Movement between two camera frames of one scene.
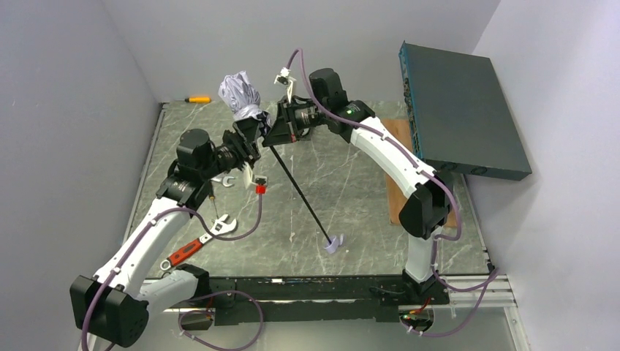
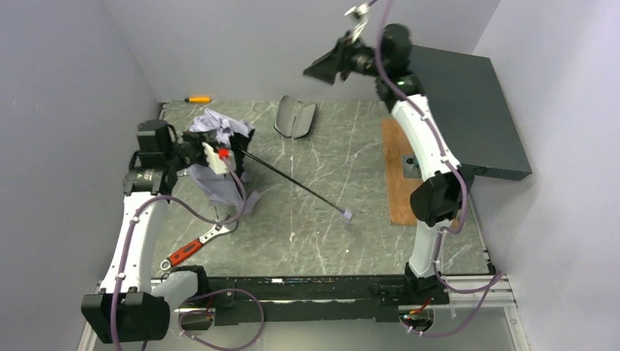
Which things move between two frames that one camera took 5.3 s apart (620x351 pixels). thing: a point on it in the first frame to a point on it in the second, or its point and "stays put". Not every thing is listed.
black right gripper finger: [280, 131] to [326, 68]
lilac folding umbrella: [240, 93] to [222, 141]
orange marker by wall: [198, 100] stays put
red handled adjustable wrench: [221, 227] stays put
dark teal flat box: [460, 116] stays put
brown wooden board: [400, 130] stays put
